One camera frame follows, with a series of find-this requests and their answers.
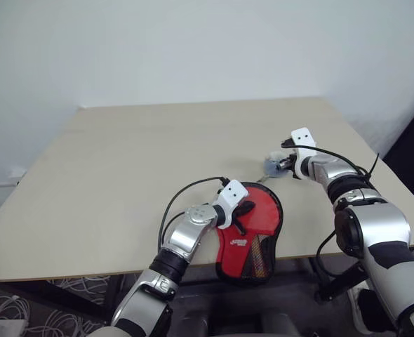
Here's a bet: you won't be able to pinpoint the black metal table frame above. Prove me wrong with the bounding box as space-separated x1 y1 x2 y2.
44 258 371 319

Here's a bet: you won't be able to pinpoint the white fluffy pompom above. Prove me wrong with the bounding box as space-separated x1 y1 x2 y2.
262 151 289 177

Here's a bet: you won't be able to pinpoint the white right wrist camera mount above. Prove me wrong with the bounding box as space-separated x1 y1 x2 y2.
290 127 317 180

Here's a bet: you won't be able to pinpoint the black red paddle case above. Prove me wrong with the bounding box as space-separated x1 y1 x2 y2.
215 180 284 286

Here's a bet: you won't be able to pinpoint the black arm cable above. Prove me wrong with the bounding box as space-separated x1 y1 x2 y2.
298 145 375 185
156 176 231 249

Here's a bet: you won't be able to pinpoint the white tangled floor cables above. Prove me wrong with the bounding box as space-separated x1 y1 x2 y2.
0 275 112 337

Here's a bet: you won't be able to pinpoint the grey rounded shape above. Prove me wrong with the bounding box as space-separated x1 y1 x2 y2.
258 311 303 337
178 311 212 337

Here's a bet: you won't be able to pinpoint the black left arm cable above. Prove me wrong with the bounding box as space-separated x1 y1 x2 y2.
156 176 231 249

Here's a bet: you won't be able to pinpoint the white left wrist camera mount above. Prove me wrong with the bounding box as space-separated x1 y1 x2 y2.
213 179 248 230

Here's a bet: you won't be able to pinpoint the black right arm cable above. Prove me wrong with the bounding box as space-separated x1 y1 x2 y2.
298 145 375 185

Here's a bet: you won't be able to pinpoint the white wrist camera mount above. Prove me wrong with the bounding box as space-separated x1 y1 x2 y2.
213 179 248 230
290 127 317 180

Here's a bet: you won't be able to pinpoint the white power strip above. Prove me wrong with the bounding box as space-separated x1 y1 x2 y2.
0 318 29 336

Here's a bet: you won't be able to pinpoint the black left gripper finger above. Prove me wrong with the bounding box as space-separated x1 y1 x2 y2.
236 200 257 216
232 217 247 236

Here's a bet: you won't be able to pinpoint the white shoe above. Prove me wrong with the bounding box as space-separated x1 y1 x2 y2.
346 282 375 335

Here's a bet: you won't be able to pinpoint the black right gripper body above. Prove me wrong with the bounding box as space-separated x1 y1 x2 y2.
287 151 302 178

